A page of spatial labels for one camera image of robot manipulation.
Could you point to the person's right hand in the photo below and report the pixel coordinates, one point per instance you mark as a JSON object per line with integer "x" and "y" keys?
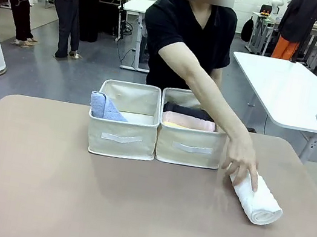
{"x": 242, "y": 155}

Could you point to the white towel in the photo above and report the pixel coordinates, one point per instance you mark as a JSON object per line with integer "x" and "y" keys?
{"x": 257, "y": 203}

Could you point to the light blue towel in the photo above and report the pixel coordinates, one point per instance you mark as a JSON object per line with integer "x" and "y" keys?
{"x": 102, "y": 105}

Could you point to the person's right forearm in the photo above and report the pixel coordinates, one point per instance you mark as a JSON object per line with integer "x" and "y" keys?
{"x": 216, "y": 104}

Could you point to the beige fabric storage bin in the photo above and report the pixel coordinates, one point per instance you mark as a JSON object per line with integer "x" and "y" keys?
{"x": 121, "y": 136}
{"x": 190, "y": 148}

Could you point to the pink rolled towel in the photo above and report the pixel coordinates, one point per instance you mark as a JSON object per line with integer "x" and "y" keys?
{"x": 188, "y": 120}

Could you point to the yellow towel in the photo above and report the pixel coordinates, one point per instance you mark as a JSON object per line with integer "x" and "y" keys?
{"x": 181, "y": 126}

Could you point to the black towel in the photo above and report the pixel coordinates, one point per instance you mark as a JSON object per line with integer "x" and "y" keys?
{"x": 187, "y": 110}

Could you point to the large white table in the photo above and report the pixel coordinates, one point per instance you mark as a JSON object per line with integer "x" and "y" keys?
{"x": 292, "y": 93}

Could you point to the grey workbench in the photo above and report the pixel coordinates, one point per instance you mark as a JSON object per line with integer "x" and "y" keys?
{"x": 264, "y": 32}

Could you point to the black backpack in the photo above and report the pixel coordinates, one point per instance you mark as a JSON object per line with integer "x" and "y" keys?
{"x": 248, "y": 30}

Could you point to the person in black shirt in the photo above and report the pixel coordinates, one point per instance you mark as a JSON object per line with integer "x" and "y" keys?
{"x": 187, "y": 25}

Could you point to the bystander in orange trousers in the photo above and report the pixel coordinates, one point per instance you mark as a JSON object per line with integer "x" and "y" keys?
{"x": 301, "y": 24}

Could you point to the white standing desk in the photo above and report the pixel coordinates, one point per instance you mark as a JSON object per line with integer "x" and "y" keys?
{"x": 138, "y": 7}

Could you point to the black stand pole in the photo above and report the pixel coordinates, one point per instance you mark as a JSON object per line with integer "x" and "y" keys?
{"x": 123, "y": 1}

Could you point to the bystander in blue shirt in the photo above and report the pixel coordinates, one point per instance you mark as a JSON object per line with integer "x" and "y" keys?
{"x": 65, "y": 1}

